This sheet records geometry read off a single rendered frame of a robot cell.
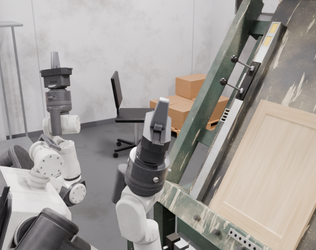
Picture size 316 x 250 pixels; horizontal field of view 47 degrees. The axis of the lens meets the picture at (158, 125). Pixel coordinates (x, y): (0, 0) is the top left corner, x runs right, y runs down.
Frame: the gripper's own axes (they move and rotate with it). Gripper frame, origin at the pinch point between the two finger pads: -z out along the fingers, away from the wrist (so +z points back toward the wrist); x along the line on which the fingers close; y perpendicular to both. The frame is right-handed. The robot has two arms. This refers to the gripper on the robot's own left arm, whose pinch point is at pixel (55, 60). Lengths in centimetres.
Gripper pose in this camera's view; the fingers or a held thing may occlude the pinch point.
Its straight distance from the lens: 135.1
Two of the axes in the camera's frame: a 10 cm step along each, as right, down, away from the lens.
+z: 0.7, 9.9, 0.7
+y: -4.3, 1.0, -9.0
